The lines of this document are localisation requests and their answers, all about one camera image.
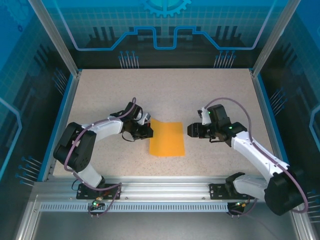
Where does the orange paper sheet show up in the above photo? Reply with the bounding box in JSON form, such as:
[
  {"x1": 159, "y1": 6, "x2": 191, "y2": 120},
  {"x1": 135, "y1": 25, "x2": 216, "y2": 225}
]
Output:
[{"x1": 149, "y1": 118, "x2": 186, "y2": 158}]

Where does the blue table edge strip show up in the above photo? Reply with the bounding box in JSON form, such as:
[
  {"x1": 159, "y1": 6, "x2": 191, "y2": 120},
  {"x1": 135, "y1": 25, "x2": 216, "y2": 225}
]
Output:
[
  {"x1": 256, "y1": 74, "x2": 298, "y2": 182},
  {"x1": 36, "y1": 74, "x2": 76, "y2": 182}
]

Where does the blue printed side panel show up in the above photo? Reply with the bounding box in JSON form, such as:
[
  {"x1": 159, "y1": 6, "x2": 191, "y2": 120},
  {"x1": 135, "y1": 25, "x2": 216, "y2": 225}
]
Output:
[
  {"x1": 0, "y1": 0, "x2": 76, "y2": 240},
  {"x1": 259, "y1": 0, "x2": 320, "y2": 240}
]

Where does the blue printed gear panel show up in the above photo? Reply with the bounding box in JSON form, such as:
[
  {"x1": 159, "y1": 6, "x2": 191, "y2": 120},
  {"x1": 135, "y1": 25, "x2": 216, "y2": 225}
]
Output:
[{"x1": 42, "y1": 0, "x2": 288, "y2": 70}]

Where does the aluminium side rail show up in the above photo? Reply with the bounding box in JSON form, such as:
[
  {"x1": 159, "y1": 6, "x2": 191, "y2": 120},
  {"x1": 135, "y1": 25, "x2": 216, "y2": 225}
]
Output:
[
  {"x1": 41, "y1": 70, "x2": 83, "y2": 182},
  {"x1": 250, "y1": 70, "x2": 288, "y2": 182}
]

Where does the long aluminium mounting rail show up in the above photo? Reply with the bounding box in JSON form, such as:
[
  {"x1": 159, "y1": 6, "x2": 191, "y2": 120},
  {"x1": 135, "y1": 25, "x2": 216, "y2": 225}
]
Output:
[{"x1": 33, "y1": 175, "x2": 300, "y2": 202}]

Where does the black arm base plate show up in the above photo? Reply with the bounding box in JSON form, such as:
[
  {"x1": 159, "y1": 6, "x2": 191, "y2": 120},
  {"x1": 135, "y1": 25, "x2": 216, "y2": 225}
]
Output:
[
  {"x1": 76, "y1": 183, "x2": 123, "y2": 201},
  {"x1": 209, "y1": 183, "x2": 254, "y2": 201}
]

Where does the slotted metal cable duct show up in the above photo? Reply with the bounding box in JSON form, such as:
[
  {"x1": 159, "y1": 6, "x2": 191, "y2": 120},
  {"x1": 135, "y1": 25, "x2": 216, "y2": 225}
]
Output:
[{"x1": 39, "y1": 202, "x2": 230, "y2": 213}]

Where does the cable connector with green light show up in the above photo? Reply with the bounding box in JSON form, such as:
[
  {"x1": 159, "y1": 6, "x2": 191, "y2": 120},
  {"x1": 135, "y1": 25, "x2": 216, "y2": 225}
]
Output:
[
  {"x1": 90, "y1": 196, "x2": 105, "y2": 209},
  {"x1": 234, "y1": 199, "x2": 251, "y2": 209}
]

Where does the grey metal tray frame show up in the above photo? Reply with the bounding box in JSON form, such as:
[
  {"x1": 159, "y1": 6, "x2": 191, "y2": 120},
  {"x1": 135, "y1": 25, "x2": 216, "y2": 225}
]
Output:
[{"x1": 16, "y1": 194, "x2": 318, "y2": 240}]

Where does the aluminium frame post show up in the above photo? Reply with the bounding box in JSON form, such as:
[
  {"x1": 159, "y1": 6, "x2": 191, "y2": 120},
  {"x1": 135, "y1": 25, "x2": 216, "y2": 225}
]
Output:
[
  {"x1": 26, "y1": 0, "x2": 83, "y2": 78},
  {"x1": 251, "y1": 0, "x2": 303, "y2": 78}
]

